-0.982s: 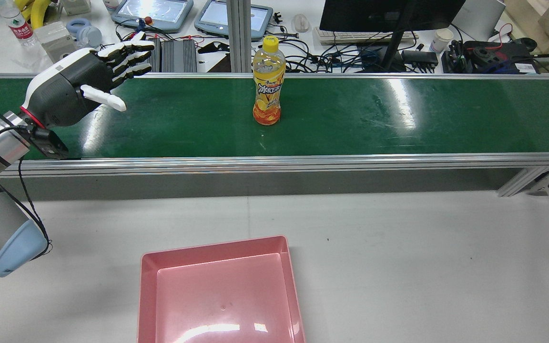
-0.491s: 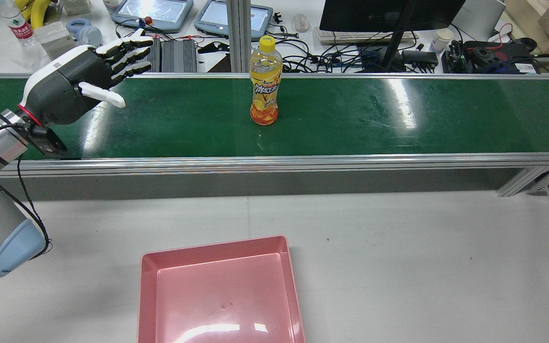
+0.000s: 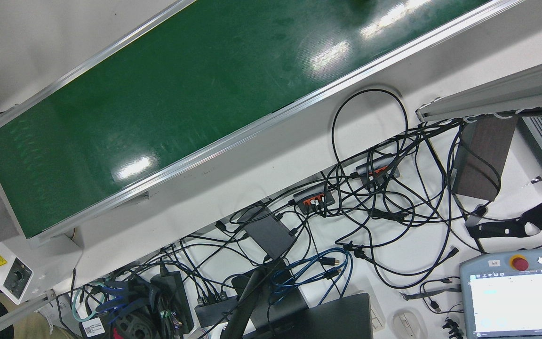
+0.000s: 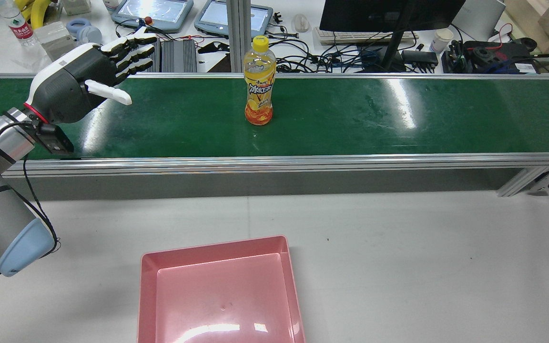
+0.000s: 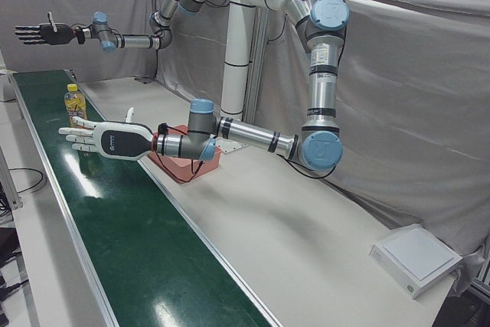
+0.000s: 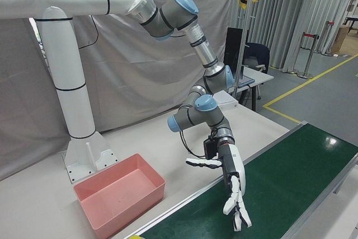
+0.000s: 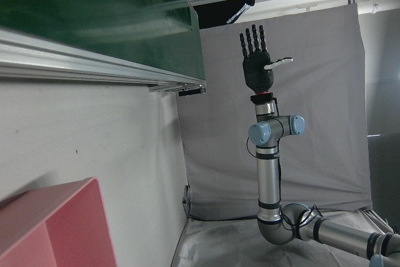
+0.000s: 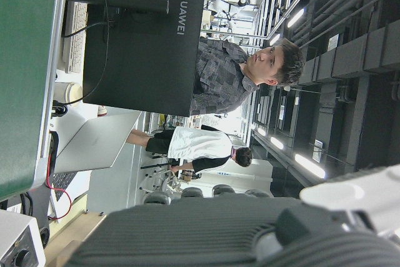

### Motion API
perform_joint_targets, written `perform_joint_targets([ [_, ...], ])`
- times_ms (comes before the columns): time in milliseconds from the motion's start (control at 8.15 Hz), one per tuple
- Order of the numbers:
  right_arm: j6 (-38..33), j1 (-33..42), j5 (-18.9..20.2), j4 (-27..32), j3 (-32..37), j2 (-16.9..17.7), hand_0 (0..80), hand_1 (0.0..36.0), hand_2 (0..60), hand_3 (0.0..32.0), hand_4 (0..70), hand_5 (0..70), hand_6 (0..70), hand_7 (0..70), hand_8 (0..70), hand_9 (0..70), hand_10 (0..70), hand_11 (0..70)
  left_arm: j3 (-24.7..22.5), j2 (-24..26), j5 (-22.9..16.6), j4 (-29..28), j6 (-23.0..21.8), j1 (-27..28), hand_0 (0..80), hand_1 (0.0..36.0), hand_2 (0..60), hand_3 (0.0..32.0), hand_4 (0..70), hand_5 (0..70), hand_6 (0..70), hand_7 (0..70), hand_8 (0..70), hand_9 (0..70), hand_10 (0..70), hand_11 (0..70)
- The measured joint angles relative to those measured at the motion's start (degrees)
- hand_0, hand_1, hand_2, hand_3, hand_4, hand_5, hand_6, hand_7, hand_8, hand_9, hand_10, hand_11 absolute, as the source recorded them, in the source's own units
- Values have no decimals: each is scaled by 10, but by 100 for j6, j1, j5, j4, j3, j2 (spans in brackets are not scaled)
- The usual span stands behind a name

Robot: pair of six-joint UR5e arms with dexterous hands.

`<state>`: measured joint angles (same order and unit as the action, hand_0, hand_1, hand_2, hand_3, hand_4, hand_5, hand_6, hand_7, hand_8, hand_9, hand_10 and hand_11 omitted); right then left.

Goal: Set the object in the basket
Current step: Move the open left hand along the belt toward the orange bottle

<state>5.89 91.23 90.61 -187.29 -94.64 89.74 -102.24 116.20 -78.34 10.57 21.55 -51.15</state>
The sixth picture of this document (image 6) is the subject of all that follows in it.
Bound white background desk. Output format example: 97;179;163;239
236;66;275;112

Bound pink plastic basket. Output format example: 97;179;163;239
73;153;166;239

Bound dark blue office chair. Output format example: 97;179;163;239
242;42;271;75

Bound black background monitor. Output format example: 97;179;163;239
224;27;250;69

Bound silver stanchion post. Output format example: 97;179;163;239
296;31;320;79
321;20;336;57

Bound green belt conveyor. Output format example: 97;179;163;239
123;123;358;239

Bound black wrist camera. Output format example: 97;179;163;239
202;135;219;160

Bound grey fabric curtain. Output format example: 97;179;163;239
0;0;234;182

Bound flat white box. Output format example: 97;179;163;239
213;90;240;111

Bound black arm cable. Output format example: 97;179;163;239
178;128;209;158

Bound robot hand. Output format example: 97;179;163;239
185;143;253;233

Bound white robot torso column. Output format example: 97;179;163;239
0;0;150;185

